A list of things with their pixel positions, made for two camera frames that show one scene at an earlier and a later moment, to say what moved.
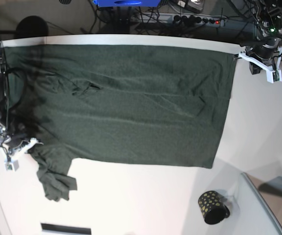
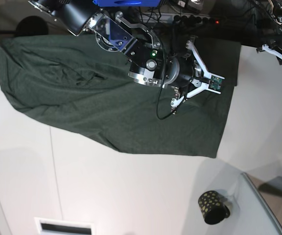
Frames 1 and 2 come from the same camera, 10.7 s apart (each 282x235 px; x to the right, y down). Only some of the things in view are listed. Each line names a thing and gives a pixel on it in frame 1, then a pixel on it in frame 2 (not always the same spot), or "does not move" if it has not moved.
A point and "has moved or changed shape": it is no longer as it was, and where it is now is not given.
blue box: [127, 3] does not move
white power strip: [193, 20] does not move
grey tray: [279, 196] does not move
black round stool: [32, 26] does not move
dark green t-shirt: [159, 105] has moved or changed shape
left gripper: [17, 144] -> [193, 71]
